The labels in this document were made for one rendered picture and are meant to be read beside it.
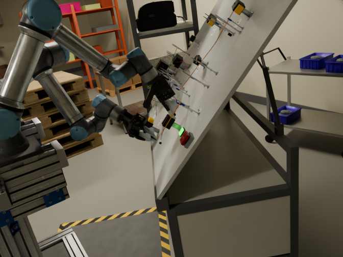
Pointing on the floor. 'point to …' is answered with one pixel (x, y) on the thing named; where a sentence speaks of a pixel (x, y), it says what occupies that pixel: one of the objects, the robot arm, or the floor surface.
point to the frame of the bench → (267, 193)
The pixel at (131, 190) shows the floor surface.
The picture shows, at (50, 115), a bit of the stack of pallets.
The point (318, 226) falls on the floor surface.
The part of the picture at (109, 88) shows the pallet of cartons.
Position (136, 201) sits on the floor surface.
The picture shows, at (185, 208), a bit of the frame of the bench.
